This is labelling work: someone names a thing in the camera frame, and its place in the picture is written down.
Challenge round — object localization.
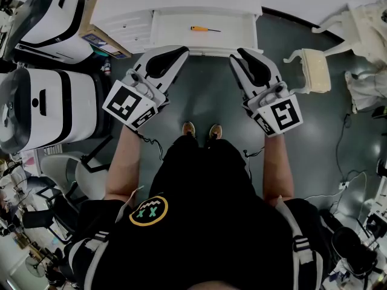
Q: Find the cream ornate stool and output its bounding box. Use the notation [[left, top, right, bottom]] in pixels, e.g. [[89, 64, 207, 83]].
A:
[[283, 48, 332, 95]]

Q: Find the black office chair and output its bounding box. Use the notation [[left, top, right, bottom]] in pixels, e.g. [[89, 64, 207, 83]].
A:
[[22, 185, 79, 244]]

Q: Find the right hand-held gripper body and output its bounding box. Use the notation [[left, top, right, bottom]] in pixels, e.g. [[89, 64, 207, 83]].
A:
[[241, 81, 304, 138]]

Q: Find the black round headset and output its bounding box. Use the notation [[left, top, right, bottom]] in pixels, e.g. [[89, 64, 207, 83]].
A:
[[331, 227, 379, 276]]

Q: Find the grey shoulder strap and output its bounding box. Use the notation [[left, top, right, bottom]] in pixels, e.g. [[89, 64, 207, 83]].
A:
[[275, 195, 324, 290], [68, 228, 111, 290]]

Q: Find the person's right forearm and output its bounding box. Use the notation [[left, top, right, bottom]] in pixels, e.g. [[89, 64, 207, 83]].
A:
[[262, 133, 294, 207]]

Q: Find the black metal frame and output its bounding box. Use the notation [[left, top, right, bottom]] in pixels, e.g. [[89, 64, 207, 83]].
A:
[[80, 136, 113, 174]]

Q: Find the person's left brown shoe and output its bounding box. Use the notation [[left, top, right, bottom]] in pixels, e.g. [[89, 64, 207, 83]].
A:
[[182, 121, 197, 138]]

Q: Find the black floor cable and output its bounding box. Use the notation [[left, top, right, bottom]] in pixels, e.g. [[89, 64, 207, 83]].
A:
[[334, 113, 353, 182]]

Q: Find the white and black machine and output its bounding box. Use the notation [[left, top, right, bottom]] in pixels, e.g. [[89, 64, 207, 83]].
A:
[[0, 67, 105, 154], [4, 0, 94, 65]]

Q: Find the person's right brown shoe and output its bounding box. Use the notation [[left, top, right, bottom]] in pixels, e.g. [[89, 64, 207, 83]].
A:
[[208, 123, 223, 140]]

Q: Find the standing fan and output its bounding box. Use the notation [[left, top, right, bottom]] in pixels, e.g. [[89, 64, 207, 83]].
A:
[[25, 255, 46, 277]]

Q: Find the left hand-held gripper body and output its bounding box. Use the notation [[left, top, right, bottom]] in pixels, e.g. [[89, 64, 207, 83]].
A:
[[102, 68, 171, 132]]

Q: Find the white ornate furniture piece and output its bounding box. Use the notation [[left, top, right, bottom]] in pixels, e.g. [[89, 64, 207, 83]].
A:
[[344, 70, 387, 113]]

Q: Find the person's brown shoe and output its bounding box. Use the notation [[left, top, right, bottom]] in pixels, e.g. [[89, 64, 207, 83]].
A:
[[208, 123, 223, 140], [182, 121, 197, 138]]

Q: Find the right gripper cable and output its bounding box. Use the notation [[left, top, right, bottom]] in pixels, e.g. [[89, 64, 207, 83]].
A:
[[243, 148, 265, 181]]

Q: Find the orange handled screwdriver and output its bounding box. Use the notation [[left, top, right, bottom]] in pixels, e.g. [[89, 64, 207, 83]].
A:
[[190, 25, 222, 33]]

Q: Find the cardboard box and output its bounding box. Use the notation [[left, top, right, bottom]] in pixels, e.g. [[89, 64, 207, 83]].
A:
[[79, 0, 133, 59]]

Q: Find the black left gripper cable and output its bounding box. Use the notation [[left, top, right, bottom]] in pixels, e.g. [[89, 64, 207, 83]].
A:
[[137, 133, 166, 163]]

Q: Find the black t-shirt with round logo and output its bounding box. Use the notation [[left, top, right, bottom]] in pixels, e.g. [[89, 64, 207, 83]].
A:
[[69, 188, 333, 290]]

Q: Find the person's left forearm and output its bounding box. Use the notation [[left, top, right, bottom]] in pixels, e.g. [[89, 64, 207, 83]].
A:
[[104, 124, 143, 201]]

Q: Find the white drawer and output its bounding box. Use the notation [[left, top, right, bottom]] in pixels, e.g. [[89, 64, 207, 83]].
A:
[[149, 10, 264, 57]]

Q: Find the white floor cable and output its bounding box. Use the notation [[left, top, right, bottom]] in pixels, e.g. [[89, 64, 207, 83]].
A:
[[304, 170, 368, 202]]

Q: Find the white shell chair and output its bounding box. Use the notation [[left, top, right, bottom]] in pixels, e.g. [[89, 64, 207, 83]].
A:
[[41, 152, 109, 201]]

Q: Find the white ornate table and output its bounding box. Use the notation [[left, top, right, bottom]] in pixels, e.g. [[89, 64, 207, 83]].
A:
[[311, 0, 387, 66]]

